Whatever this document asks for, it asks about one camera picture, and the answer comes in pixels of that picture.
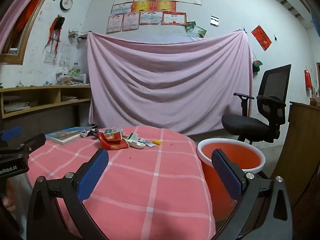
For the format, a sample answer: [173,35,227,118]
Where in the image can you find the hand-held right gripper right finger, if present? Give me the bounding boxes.
[211,149,293,240]

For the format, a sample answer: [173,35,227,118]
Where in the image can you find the white wall papers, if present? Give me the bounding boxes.
[43,44,72,67]

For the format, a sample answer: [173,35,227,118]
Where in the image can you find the white plastic piece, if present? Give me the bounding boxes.
[127,141,145,150]

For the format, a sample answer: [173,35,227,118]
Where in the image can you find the person's left hand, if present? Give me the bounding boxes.
[0,180,17,212]

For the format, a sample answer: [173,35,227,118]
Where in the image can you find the pink curtain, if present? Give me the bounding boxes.
[0,0,50,53]

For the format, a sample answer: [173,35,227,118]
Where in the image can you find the stack of books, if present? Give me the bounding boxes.
[55,67,88,86]

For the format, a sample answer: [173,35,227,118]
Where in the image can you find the wooden window frame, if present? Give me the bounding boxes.
[0,0,59,65]

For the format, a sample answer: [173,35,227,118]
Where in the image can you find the red wall poster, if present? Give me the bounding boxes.
[251,25,272,52]

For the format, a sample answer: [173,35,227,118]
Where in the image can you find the dark framed picture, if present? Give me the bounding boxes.
[315,62,320,98]

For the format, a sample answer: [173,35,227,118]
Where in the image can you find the orange bucket with white rim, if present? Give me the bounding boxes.
[197,138,266,222]

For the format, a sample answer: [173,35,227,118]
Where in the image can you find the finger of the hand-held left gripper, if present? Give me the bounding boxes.
[0,133,47,156]
[0,126,23,148]

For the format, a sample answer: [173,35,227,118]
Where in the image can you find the red tassel hanging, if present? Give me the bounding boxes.
[45,15,66,53]

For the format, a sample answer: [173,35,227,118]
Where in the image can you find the pink hanging sheet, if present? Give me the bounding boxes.
[86,29,254,134]

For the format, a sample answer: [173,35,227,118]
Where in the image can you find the papers in shelf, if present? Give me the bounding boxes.
[3,101,38,113]

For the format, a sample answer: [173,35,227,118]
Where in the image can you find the round wall clock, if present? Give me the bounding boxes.
[59,0,73,11]

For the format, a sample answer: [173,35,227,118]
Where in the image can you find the red hanging decoration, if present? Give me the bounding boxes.
[304,66,313,90]

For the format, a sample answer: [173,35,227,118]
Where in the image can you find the white paper wrapper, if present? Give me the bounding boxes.
[124,133,139,144]

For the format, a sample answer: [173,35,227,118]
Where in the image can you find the black office chair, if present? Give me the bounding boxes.
[221,64,292,145]

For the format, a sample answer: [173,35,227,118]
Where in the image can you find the blue cover book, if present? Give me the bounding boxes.
[45,127,87,145]

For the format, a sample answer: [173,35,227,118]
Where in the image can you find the metal wall rack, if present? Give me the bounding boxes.
[68,29,88,40]

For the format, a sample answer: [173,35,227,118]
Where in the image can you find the glass jar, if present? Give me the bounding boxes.
[71,62,82,77]

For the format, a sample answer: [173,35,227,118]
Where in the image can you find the wooden wall shelf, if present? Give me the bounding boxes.
[0,85,92,119]

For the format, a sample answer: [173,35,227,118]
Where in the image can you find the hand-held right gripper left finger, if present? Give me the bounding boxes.
[26,148,110,240]

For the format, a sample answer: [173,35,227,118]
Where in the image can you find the pink checked tablecloth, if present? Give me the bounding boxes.
[15,125,217,240]

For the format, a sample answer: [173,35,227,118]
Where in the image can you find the wooden desk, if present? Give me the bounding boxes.
[269,101,320,220]

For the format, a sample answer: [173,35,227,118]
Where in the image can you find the blue silver wrapper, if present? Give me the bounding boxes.
[80,128,98,138]

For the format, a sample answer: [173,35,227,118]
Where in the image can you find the group of wall certificates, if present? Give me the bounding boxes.
[106,0,202,34]

